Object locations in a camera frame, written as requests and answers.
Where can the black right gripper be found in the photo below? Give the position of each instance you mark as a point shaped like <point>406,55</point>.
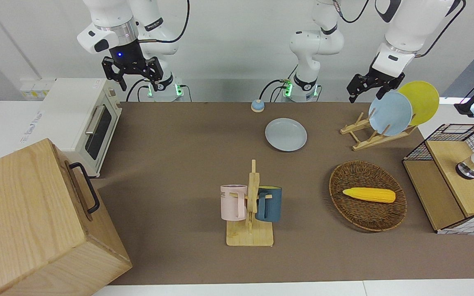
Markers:
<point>128,57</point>

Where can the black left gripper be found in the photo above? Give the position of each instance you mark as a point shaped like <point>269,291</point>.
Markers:
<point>379,78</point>

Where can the gray plate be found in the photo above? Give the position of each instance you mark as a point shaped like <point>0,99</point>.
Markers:
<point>286,135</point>

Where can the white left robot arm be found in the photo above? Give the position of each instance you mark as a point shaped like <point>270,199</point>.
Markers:
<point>315,45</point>

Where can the light blue plate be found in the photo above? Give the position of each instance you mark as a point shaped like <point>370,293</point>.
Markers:
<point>389,115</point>

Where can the wooden plate rack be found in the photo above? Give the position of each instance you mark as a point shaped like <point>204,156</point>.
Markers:
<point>368,141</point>

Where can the yellow plate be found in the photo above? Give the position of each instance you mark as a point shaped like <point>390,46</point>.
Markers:
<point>424,98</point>

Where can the white toaster oven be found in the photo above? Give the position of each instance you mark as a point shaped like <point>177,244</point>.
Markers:
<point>68,111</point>

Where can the brown table mat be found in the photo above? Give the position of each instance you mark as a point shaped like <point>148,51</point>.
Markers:
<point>179,164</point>

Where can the yellow corn cob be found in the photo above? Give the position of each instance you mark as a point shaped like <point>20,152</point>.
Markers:
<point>369,195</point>

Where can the small blue wooden knob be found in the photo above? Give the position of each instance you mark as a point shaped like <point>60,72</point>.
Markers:
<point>257,106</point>

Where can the brown wicker basket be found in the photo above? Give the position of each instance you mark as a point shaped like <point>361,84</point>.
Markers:
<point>364,216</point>

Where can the dark blue mug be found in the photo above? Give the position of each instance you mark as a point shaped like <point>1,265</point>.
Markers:
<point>272,205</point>

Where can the pink mug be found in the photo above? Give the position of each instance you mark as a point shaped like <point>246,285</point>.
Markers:
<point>231,203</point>

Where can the large wooden box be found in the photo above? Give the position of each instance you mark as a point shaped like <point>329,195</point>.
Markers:
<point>27,222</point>

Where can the wooden mug stand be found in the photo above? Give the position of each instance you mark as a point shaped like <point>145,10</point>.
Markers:
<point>249,236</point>

